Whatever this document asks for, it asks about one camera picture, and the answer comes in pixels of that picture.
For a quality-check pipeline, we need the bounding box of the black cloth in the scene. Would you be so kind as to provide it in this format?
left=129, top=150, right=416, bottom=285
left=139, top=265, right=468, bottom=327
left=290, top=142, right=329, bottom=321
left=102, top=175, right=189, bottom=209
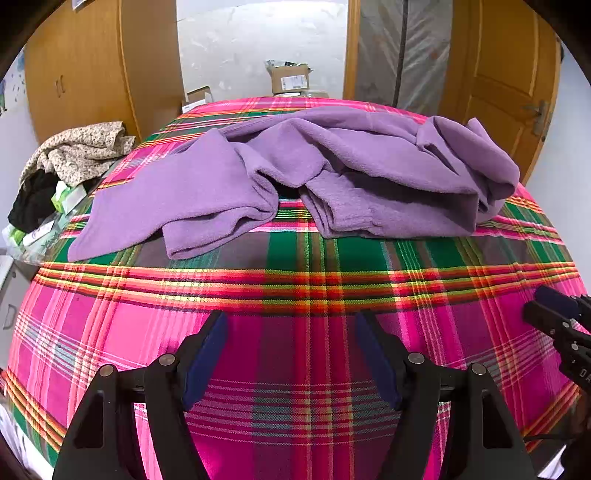
left=8, top=171, right=58, bottom=232

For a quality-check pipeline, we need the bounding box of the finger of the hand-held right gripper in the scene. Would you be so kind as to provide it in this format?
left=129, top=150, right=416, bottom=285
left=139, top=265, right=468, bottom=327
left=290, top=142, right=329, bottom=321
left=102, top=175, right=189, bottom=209
left=523, top=300, right=573, bottom=342
left=534, top=285, right=581, bottom=320

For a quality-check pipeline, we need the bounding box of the metal door handle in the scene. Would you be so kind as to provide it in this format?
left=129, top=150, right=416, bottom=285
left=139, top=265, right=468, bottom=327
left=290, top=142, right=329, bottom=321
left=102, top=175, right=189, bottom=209
left=522, top=100, right=550, bottom=137

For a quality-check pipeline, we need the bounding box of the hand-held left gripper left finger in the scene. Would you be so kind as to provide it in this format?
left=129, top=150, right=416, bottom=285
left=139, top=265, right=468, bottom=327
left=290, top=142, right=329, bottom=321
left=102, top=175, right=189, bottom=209
left=53, top=310, right=230, bottom=480

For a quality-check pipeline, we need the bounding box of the green tissue box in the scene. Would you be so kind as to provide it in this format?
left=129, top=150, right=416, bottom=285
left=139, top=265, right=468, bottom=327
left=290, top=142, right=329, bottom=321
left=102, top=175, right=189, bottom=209
left=51, top=181, right=88, bottom=214

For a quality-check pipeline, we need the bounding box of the brown cardboard box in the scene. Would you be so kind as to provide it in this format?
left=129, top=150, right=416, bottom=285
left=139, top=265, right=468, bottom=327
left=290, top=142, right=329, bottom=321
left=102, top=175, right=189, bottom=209
left=264, top=59, right=312, bottom=95

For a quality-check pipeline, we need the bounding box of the white tube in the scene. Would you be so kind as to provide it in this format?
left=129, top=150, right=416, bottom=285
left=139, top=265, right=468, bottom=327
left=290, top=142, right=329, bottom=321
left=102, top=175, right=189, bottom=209
left=21, top=219, right=56, bottom=245

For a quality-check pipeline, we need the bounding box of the purple fleece garment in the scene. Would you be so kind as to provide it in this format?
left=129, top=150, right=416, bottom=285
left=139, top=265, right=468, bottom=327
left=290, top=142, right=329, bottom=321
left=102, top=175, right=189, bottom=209
left=68, top=107, right=521, bottom=261

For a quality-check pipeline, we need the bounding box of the clear plastic door curtain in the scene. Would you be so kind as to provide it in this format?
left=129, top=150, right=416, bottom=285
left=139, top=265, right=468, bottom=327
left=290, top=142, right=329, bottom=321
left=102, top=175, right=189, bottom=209
left=358, top=0, right=455, bottom=116

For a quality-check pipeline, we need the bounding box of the wooden door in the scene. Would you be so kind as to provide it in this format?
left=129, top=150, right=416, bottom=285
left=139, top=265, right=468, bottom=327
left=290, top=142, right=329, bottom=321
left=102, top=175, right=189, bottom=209
left=438, top=0, right=561, bottom=185

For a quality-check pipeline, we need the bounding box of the cartoon wall sticker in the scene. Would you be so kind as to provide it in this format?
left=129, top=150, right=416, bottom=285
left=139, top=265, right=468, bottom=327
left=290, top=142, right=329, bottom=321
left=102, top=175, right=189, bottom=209
left=0, top=60, right=26, bottom=114

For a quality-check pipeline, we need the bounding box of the beige floral cloth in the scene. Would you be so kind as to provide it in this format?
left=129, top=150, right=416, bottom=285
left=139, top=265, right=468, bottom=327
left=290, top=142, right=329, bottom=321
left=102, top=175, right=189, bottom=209
left=21, top=121, right=137, bottom=188

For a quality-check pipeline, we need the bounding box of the wooden wardrobe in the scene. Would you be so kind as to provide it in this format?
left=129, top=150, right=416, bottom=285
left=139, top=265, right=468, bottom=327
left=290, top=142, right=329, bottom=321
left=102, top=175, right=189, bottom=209
left=23, top=0, right=185, bottom=144

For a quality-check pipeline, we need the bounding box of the pink plaid bed sheet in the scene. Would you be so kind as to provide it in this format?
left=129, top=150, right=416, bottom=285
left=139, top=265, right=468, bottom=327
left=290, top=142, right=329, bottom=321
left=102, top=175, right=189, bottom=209
left=0, top=96, right=583, bottom=480

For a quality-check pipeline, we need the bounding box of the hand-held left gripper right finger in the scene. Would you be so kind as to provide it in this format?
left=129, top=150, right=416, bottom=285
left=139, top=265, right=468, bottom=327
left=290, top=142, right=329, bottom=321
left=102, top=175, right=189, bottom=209
left=355, top=309, right=539, bottom=480

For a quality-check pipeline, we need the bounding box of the wooden door frame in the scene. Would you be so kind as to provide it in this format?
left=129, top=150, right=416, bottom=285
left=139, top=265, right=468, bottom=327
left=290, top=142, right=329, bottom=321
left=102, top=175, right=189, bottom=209
left=342, top=0, right=467, bottom=121

